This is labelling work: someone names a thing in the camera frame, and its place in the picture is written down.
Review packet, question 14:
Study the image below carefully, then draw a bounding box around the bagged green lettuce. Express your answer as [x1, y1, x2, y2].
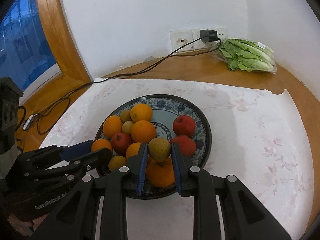
[211, 38, 277, 74]

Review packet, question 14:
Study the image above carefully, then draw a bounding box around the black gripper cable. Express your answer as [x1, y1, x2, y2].
[15, 105, 27, 133]

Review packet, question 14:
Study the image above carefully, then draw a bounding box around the black power cable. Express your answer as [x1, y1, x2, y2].
[15, 38, 221, 135]

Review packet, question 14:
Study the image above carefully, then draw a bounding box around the black power adapter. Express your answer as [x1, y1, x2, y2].
[199, 29, 218, 42]

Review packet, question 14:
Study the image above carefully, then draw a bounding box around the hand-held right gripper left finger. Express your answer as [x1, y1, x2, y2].
[30, 142, 148, 240]

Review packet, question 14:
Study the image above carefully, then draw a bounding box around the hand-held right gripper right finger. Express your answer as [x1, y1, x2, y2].
[170, 142, 292, 240]

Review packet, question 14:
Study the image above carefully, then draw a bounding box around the wooden window frame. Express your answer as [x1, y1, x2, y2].
[17, 0, 92, 105]

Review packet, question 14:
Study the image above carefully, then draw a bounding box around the large red apple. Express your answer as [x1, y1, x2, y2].
[172, 115, 196, 138]
[170, 134, 197, 157]

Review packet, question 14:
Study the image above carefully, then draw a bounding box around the blue window pane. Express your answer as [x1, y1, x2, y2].
[0, 0, 62, 93]

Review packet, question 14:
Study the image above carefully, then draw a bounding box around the orange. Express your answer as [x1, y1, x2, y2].
[130, 120, 157, 144]
[103, 115, 123, 139]
[126, 142, 142, 159]
[90, 138, 113, 154]
[130, 103, 153, 123]
[146, 159, 175, 188]

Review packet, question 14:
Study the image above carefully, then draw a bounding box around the blue patterned ceramic plate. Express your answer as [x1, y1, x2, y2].
[94, 94, 212, 200]

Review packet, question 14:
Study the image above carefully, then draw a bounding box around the small white device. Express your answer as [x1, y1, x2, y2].
[23, 115, 37, 131]

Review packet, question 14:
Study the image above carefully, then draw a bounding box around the white floral tablecloth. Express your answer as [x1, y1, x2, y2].
[39, 77, 315, 240]

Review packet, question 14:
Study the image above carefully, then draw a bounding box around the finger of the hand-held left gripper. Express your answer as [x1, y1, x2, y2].
[15, 139, 95, 173]
[25, 147, 113, 188]

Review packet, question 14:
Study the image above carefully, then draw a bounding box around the person's left hand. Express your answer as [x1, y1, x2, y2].
[10, 214, 48, 233]

